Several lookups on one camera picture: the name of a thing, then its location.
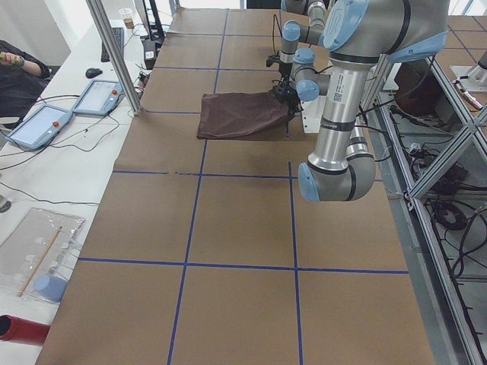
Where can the near blue teach pendant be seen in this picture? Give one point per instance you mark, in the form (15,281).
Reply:
(40,128)

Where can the blue teach pendant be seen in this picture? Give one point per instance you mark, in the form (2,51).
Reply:
(99,98)
(40,128)

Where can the wooden stick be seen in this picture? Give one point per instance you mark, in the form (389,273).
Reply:
(39,262)

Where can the blue plastic cup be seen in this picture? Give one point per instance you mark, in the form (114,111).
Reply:
(50,287)

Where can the aluminium frame post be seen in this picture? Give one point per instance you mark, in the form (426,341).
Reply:
(103,26)

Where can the brown t-shirt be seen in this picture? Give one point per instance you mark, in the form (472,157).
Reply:
(238,115)

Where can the red cylinder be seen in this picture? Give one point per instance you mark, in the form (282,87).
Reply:
(23,331)

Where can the drink cup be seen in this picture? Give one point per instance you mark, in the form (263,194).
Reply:
(126,15)

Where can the far blue teach pendant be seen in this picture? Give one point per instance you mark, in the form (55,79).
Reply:
(99,98)

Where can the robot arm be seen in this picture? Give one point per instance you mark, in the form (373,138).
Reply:
(294,33)
(332,56)

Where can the seated person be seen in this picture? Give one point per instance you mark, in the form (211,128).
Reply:
(23,79)

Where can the black power box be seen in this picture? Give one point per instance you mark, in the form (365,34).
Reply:
(150,53)

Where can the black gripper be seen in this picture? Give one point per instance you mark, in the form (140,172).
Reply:
(288,96)
(284,68)

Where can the clear plastic tray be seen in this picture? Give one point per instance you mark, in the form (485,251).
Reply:
(27,241)

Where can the black computer mouse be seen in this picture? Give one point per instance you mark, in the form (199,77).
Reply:
(93,72)

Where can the aluminium frame rack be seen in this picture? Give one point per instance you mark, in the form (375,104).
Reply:
(434,135)

